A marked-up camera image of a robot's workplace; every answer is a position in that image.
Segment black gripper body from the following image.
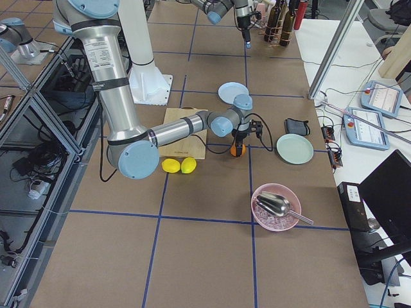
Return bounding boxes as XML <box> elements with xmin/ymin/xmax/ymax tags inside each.
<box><xmin>237</xmin><ymin>14</ymin><xmax>251</xmax><ymax>42</ymax></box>
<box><xmin>231</xmin><ymin>123</ymin><xmax>250</xmax><ymax>147</ymax></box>

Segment orange mandarin fruit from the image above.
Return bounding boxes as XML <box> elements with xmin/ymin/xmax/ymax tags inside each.
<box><xmin>230</xmin><ymin>144</ymin><xmax>247</xmax><ymax>157</ymax></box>

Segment light blue plate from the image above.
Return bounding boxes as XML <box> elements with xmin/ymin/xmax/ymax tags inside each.
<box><xmin>218</xmin><ymin>82</ymin><xmax>249</xmax><ymax>105</ymax></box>

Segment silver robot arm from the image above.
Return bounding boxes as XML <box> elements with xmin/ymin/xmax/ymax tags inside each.
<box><xmin>190</xmin><ymin>0</ymin><xmax>261</xmax><ymax>49</ymax></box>
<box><xmin>53</xmin><ymin>1</ymin><xmax>252</xmax><ymax>179</ymax></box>

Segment mint green plate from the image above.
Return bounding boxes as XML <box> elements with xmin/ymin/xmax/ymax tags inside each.
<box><xmin>276</xmin><ymin>133</ymin><xmax>314</xmax><ymax>164</ymax></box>

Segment pink cup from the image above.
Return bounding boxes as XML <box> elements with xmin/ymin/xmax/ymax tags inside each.
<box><xmin>256</xmin><ymin>3</ymin><xmax>266</xmax><ymax>20</ymax></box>

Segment dark wine bottle left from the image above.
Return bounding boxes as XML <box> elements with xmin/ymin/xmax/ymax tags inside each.
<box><xmin>264</xmin><ymin>1</ymin><xmax>281</xmax><ymax>42</ymax></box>

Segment dark wine bottle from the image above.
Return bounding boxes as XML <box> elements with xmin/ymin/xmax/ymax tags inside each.
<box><xmin>279</xmin><ymin>0</ymin><xmax>297</xmax><ymax>47</ymax></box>
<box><xmin>264</xmin><ymin>1</ymin><xmax>281</xmax><ymax>42</ymax></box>

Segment dark wine bottle right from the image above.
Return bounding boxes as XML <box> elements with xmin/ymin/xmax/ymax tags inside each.
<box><xmin>279</xmin><ymin>0</ymin><xmax>297</xmax><ymax>47</ymax></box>

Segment wooden cutting board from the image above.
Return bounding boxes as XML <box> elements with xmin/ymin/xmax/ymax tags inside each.
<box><xmin>159</xmin><ymin>108</ymin><xmax>207</xmax><ymax>160</ymax></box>

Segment right yellow lemon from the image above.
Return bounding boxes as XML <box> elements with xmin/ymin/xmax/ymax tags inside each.
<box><xmin>180</xmin><ymin>157</ymin><xmax>197</xmax><ymax>174</ymax></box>

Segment yellow lemon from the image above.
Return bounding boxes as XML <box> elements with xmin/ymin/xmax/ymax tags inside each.
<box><xmin>161</xmin><ymin>158</ymin><xmax>180</xmax><ymax>173</ymax></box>
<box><xmin>180</xmin><ymin>157</ymin><xmax>197</xmax><ymax>174</ymax></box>

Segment grey folded cloth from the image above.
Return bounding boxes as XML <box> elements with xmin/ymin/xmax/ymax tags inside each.
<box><xmin>284</xmin><ymin>118</ymin><xmax>311</xmax><ymax>136</ymax></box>

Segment red bottle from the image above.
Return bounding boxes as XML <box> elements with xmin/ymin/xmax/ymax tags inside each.
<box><xmin>293</xmin><ymin>0</ymin><xmax>308</xmax><ymax>30</ymax></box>

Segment metal scoop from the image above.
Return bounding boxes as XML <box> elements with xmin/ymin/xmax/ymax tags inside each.
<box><xmin>256</xmin><ymin>191</ymin><xmax>313</xmax><ymax>225</ymax></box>

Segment left yellow lemon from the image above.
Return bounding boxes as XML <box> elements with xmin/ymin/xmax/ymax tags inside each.
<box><xmin>161</xmin><ymin>158</ymin><xmax>180</xmax><ymax>173</ymax></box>

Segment pink bowl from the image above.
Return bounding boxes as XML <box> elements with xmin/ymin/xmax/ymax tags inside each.
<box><xmin>251</xmin><ymin>184</ymin><xmax>301</xmax><ymax>232</ymax></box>

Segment clear ice cubes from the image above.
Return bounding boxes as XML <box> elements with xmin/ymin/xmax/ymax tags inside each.
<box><xmin>254</xmin><ymin>205</ymin><xmax>298</xmax><ymax>232</ymax></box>

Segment near teach pendant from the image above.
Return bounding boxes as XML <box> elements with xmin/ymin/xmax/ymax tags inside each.
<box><xmin>343</xmin><ymin>107</ymin><xmax>390</xmax><ymax>151</ymax></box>

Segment teach pendant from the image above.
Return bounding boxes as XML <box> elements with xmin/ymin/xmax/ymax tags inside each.
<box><xmin>343</xmin><ymin>107</ymin><xmax>390</xmax><ymax>151</ymax></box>
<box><xmin>360</xmin><ymin>80</ymin><xmax>403</xmax><ymax>118</ymax></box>

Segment black computer box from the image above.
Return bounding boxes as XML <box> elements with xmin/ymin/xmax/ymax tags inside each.
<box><xmin>337</xmin><ymin>182</ymin><xmax>370</xmax><ymax>232</ymax></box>

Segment far teach pendant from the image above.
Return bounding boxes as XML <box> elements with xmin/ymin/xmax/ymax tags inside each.
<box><xmin>360</xmin><ymin>80</ymin><xmax>403</xmax><ymax>118</ymax></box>

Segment black monitor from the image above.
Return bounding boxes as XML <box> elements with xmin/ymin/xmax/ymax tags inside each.
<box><xmin>359</xmin><ymin>150</ymin><xmax>410</xmax><ymax>241</ymax></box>

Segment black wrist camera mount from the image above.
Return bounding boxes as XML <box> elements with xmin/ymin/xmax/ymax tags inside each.
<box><xmin>249</xmin><ymin>119</ymin><xmax>263</xmax><ymax>139</ymax></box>

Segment copper wire bottle rack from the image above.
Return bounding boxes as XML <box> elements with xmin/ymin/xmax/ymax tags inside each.
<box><xmin>264</xmin><ymin>18</ymin><xmax>291</xmax><ymax>46</ymax></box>

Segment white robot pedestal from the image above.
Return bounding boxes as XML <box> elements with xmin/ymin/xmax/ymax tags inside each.
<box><xmin>118</xmin><ymin>0</ymin><xmax>173</xmax><ymax>106</ymax></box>

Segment aluminium frame post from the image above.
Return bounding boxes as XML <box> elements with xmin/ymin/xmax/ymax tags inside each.
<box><xmin>308</xmin><ymin>0</ymin><xmax>365</xmax><ymax>99</ymax></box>

